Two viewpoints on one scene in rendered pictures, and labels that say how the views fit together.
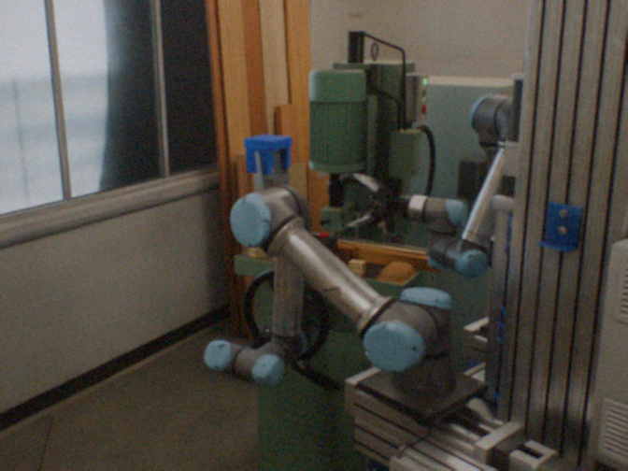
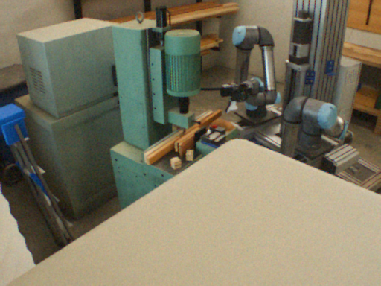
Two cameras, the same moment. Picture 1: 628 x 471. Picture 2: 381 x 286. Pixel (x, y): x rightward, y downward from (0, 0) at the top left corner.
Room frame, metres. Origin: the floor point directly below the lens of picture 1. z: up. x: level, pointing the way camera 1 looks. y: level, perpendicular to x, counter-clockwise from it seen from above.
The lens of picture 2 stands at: (1.98, 1.56, 1.90)
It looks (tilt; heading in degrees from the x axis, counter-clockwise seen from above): 30 degrees down; 277
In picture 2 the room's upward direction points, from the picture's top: 1 degrees clockwise
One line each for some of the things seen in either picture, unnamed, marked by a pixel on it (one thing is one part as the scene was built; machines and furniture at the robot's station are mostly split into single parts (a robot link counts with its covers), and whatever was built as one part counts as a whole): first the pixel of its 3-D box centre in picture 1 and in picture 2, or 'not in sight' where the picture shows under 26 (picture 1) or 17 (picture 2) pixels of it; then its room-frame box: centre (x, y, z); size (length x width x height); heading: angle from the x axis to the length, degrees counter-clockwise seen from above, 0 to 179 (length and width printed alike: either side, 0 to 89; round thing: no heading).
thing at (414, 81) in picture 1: (414, 97); not in sight; (2.52, -0.35, 1.40); 0.10 x 0.06 x 0.16; 152
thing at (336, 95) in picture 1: (336, 121); (183, 62); (2.30, -0.07, 1.35); 0.18 x 0.18 x 0.31
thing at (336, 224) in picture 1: (339, 218); (181, 118); (2.32, -0.08, 1.03); 0.14 x 0.07 x 0.09; 152
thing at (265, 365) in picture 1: (263, 364); not in sight; (1.66, 0.13, 0.82); 0.11 x 0.11 x 0.08; 59
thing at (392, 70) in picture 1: (371, 164); (143, 85); (2.56, -0.21, 1.16); 0.22 x 0.22 x 0.72; 62
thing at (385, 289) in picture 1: (321, 274); (201, 150); (2.20, -0.03, 0.87); 0.61 x 0.30 x 0.06; 62
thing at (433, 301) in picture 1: (424, 318); (315, 120); (1.56, -0.26, 0.98); 0.13 x 0.12 x 0.14; 149
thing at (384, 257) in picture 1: (344, 251); (187, 134); (2.29, -0.10, 0.92); 0.67 x 0.02 x 0.04; 62
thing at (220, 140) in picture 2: (310, 246); (215, 135); (2.12, 0.01, 0.99); 0.13 x 0.11 x 0.06; 62
